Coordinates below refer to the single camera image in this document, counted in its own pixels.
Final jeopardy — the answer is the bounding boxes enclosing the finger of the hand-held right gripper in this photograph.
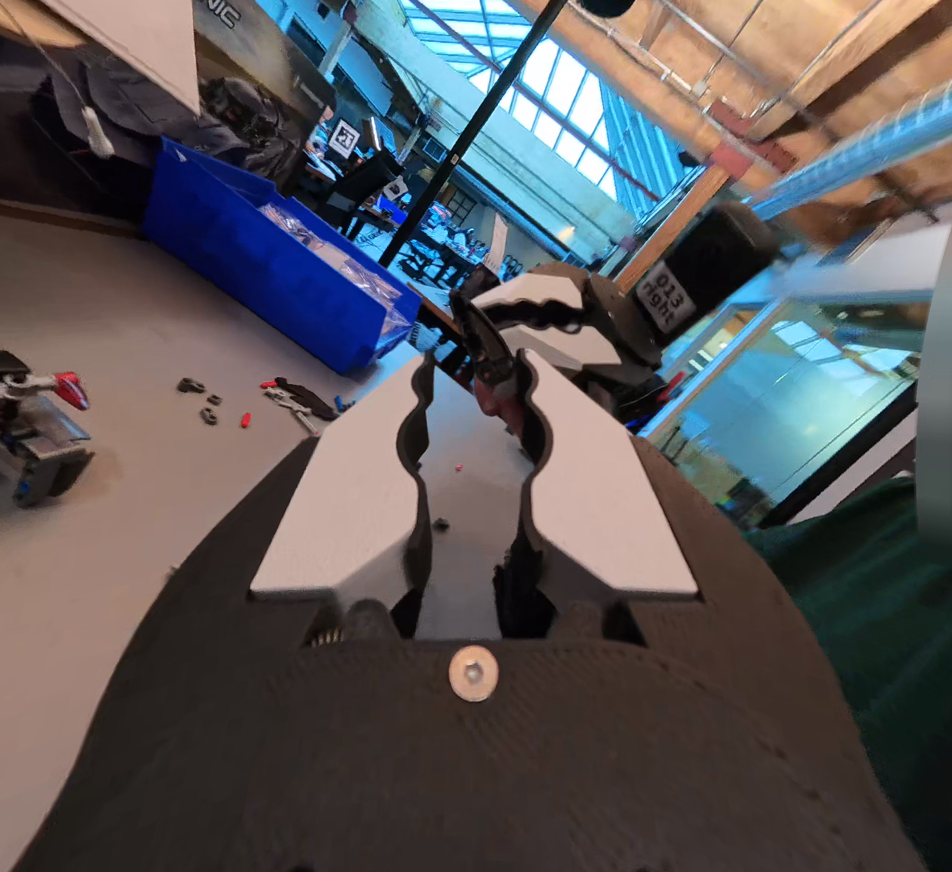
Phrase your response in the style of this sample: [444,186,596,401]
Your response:
[530,348,624,386]
[469,273,590,335]

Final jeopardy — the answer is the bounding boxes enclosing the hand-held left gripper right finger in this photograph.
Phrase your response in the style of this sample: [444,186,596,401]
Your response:
[491,349,702,641]

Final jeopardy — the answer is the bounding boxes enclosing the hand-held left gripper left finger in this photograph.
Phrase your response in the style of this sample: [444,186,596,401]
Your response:
[250,353,438,639]

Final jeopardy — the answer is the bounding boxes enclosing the black lego beam assembly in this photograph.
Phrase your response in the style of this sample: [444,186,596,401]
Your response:
[448,291,523,438]

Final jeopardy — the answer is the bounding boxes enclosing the light grey lego rod assembly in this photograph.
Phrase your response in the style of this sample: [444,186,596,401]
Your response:
[264,385,321,436]

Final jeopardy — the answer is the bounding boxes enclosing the black lego wing panel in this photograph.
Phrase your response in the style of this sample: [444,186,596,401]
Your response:
[274,377,337,419]

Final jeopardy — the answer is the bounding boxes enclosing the large lego vehicle model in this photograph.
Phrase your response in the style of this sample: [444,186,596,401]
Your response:
[0,350,94,509]

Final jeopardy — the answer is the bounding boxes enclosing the black pole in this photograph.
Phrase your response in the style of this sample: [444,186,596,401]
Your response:
[378,0,581,269]

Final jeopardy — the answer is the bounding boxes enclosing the clear plastic bags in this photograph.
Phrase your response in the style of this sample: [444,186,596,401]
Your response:
[256,203,415,361]

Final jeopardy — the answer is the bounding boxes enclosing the black office chair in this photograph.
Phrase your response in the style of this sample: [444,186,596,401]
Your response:
[327,151,404,219]

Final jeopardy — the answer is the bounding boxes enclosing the blue plastic bin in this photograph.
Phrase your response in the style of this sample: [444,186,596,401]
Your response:
[143,136,422,376]

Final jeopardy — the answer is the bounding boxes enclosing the person's green shirt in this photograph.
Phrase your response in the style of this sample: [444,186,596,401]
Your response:
[744,478,952,872]

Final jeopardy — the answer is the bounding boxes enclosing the large dark printed box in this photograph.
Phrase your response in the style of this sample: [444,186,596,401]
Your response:
[0,0,337,219]

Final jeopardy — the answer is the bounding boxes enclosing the wooden post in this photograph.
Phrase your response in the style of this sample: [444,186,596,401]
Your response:
[613,162,733,293]

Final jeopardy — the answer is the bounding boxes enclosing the silver air duct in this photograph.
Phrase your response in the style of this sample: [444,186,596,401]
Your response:
[751,80,952,219]

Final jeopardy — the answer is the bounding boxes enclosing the white cord pull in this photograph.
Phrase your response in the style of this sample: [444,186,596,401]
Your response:
[80,106,114,158]

